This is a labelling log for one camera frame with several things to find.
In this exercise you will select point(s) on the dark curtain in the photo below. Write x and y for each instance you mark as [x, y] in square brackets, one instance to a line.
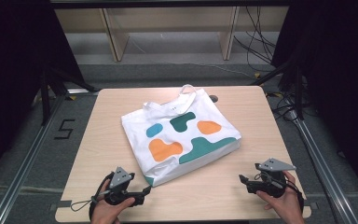
[15, 62]
[338, 68]

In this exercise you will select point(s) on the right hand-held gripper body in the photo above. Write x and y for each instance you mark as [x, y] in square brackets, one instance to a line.
[273, 165]

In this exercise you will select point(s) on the black metal stand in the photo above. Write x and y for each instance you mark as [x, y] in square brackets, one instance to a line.
[45, 99]
[298, 93]

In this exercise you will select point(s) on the metal floor rail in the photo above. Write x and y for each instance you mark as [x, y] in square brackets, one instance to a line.
[24, 165]
[323, 168]

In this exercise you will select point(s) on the person's left hand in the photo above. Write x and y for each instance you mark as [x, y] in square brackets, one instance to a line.
[105, 214]

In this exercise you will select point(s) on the white tote bag coloured blobs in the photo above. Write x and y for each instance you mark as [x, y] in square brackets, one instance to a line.
[174, 140]

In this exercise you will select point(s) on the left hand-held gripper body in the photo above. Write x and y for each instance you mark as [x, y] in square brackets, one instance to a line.
[121, 179]

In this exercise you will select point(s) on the light wooden desk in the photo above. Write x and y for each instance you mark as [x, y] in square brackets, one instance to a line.
[118, 34]

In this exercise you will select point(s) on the round grey table grommet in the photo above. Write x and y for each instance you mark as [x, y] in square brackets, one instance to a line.
[214, 99]

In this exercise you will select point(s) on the person's right hand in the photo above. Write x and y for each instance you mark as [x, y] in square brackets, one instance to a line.
[287, 208]

